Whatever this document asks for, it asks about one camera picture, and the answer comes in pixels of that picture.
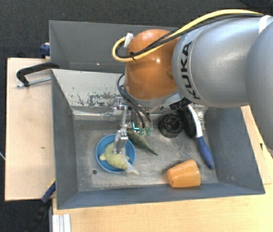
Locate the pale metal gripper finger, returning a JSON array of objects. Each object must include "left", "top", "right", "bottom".
[
  {"left": 113, "top": 130, "right": 123, "bottom": 154},
  {"left": 120, "top": 130, "right": 129, "bottom": 154}
]

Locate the yellow-green toy banana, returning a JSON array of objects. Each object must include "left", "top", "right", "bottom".
[{"left": 98, "top": 141, "right": 131, "bottom": 171}]

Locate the blue bowl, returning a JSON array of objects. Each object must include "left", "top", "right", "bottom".
[{"left": 95, "top": 133, "right": 136, "bottom": 174}]

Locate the dark green cone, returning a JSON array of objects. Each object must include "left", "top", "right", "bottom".
[{"left": 126, "top": 129, "right": 159, "bottom": 157}]

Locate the grey metal bin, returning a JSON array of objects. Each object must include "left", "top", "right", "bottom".
[{"left": 48, "top": 20, "right": 266, "bottom": 210}]

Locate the white and blue brush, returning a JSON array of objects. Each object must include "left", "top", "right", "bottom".
[{"left": 187, "top": 103, "right": 215, "bottom": 171}]

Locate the black ring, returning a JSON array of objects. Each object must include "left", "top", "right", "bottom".
[{"left": 158, "top": 113, "right": 183, "bottom": 138}]

